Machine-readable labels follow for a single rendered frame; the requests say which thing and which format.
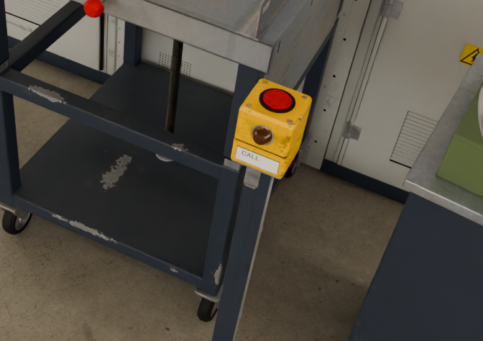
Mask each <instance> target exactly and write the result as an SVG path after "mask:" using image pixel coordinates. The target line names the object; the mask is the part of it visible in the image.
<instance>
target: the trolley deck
mask: <svg viewBox="0 0 483 341"><path fill-rule="evenodd" d="M70 1H73V2H75V3H77V4H81V5H84V3H85V2H86V1H87V0H70ZM319 1H320V0H289V2H288V3H287V4H286V5H285V7H284V8H283V10H282V11H281V12H280V13H279V14H278V16H277V17H276V19H275V20H274V22H273V23H272V24H271V25H270V26H269V28H268V29H267V31H266V32H265V33H264V34H263V35H262V37H261V38H260V39H259V41H256V40H253V39H251V38H249V37H245V36H243V35H240V34H237V33H236V31H237V30H238V28H239V27H240V26H241V25H242V23H243V22H244V20H245V19H246V18H247V17H248V16H249V15H250V14H251V13H252V11H253V10H254V8H255V7H256V6H257V5H258V3H259V2H261V0H106V1H105V2H104V3H103V7H104V11H103V13H104V14H107V15H110V16H113V17H116V18H118V19H121V20H124V21H125V22H129V23H131V24H135V25H137V26H139V27H143V28H145V29H148V30H150V31H153V32H156V33H158V34H161V35H164V36H166V37H169V38H172V39H174V40H177V41H179V42H183V43H185V44H187V45H190V46H193V47H196V48H198V49H201V50H204V51H206V52H209V53H212V54H214V55H217V56H220V57H222V58H226V59H227V60H231V61H233V62H235V63H238V64H241V65H244V66H246V67H249V68H252V69H255V70H257V71H260V72H263V73H266V74H269V72H270V71H271V70H272V68H273V67H274V65H275V64H276V62H277V61H278V60H279V58H280V57H281V55H282V54H283V53H284V51H285V50H286V48H287V47H288V45H289V44H290V43H291V41H292V40H293V38H294V37H295V36H296V34H297V33H298V31H299V30H300V28H301V27H302V26H303V24H304V23H305V21H306V19H307V18H308V17H309V16H310V14H311V12H312V11H313V10H314V9H315V7H316V5H317V4H318V3H319Z"/></svg>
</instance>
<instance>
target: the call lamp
mask: <svg viewBox="0 0 483 341"><path fill-rule="evenodd" d="M251 136H252V139H253V140H254V142H255V143H257V144H258V145H271V144H272V143H273V141H274V139H275V136H274V133H273V131H272V130H271V129H270V128H269V127H267V126H265V125H263V124H256V125H254V126H253V128H252V129H251Z"/></svg>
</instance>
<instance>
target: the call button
mask: <svg viewBox="0 0 483 341"><path fill-rule="evenodd" d="M263 101H264V103H265V104H266V105H268V106H269V107H271V108H273V109H287V108H289V107H290V106H291V104H292V99H291V97H290V96H289V95H288V94H287V93H285V92H284V91H281V90H271V91H268V92H266V93H265V94H264V96H263Z"/></svg>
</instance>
